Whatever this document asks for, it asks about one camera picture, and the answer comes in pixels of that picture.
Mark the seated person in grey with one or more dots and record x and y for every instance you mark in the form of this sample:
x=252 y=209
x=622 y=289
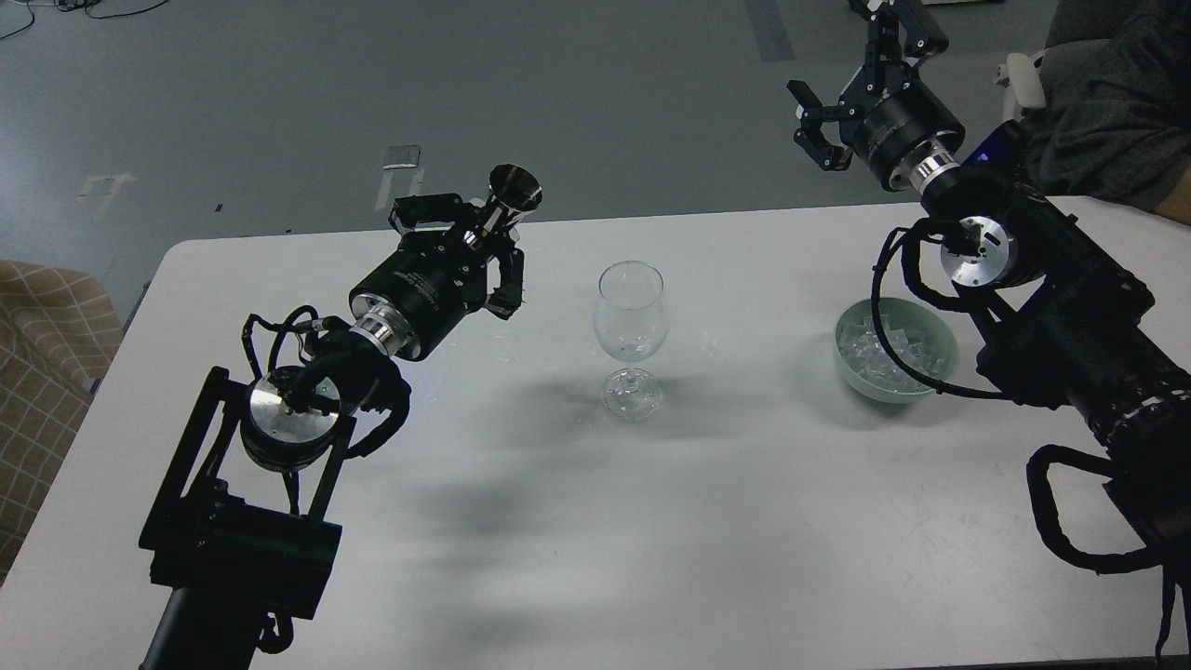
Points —
x=1117 y=122

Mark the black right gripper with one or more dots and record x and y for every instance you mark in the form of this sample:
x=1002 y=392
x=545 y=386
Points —
x=901 y=35

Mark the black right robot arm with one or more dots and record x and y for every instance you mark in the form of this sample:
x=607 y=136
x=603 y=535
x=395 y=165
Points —
x=1058 y=316

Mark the steel double jigger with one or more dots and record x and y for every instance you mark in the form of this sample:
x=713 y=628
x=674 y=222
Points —
x=513 y=193

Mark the pile of ice cubes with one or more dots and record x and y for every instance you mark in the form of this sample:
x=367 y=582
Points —
x=862 y=351

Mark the white office chair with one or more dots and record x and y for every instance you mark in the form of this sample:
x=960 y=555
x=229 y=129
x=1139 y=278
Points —
x=1021 y=87

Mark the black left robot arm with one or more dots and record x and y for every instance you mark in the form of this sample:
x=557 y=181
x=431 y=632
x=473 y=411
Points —
x=239 y=529

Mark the clear wine glass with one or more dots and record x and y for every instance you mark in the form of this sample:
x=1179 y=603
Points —
x=631 y=324

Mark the green bowl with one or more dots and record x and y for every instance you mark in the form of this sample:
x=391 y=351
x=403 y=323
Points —
x=938 y=332

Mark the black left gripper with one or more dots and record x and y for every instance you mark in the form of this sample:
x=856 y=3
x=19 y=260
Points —
x=413 y=300

